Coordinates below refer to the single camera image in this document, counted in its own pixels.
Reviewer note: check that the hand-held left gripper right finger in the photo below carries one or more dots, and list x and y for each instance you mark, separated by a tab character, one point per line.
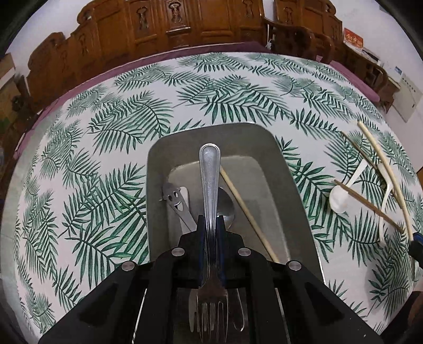
222	238

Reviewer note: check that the purple armchair cushion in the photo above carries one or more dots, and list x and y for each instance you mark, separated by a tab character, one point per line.
363	86

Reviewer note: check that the carved wooden sofa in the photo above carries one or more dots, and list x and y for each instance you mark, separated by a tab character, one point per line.
115	33

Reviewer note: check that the cream chopstick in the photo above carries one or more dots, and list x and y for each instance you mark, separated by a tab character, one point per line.
244	208
386	165

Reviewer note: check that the red printed box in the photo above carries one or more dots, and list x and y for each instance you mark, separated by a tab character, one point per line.
353	39

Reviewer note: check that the metal rectangular tray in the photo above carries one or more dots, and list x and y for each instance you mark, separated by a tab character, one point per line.
264	158

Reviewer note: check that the white flat box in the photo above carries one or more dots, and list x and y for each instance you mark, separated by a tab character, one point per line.
370	54

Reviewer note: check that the metal fork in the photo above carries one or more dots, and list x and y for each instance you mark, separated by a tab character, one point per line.
210	172

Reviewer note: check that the white slotted appliance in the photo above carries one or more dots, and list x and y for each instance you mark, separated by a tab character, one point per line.
407	97

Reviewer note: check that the thin brown chopstick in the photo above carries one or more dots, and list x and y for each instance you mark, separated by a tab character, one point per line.
370	206
358	149

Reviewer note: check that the carved wooden armchair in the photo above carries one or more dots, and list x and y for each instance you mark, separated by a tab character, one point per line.
297	36

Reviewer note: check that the smiley-face metal utensil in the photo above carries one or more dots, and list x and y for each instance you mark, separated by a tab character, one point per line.
171	198

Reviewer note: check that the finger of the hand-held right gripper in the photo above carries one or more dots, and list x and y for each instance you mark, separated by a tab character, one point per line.
417	246

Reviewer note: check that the white plastic utensil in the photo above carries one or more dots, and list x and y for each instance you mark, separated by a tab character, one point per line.
185	198

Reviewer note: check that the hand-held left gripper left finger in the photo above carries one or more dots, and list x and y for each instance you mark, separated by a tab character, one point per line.
201	238

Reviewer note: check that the white plastic spoon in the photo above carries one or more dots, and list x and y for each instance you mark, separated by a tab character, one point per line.
338	200

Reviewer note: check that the leaf-print tablecloth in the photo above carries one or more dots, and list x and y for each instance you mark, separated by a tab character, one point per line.
115	132

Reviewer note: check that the metal spoon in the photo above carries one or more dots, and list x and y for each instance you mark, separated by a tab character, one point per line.
226	208

